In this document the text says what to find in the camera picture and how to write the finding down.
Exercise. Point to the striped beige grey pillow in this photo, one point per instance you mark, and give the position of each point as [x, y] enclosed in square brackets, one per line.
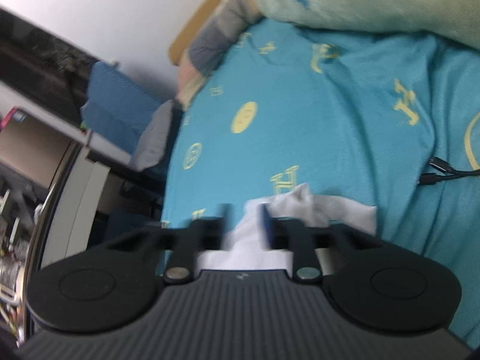
[205, 52]

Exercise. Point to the brown cardboard box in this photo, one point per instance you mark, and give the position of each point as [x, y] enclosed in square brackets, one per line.
[31, 147]

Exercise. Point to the blue towel on chair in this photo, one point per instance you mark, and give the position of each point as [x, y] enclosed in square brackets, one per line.
[117, 109]

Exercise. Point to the white desk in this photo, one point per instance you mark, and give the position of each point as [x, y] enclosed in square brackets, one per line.
[69, 231]

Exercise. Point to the grey seat cushion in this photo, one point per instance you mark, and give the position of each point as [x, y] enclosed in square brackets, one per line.
[153, 142]

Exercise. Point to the teal patterned bed sheet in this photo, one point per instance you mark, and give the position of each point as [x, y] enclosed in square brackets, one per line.
[349, 114]

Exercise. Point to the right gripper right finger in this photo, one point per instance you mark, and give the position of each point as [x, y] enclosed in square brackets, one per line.
[294, 236]

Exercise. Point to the white polo shirt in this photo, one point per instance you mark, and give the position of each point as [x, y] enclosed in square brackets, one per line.
[247, 247]

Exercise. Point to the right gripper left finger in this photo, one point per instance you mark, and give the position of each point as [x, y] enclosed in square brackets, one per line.
[202, 234]

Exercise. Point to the light green plush blanket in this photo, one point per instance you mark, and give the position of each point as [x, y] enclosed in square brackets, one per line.
[457, 20]

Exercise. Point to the mustard yellow headboard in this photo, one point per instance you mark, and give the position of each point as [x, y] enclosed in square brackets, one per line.
[190, 29]

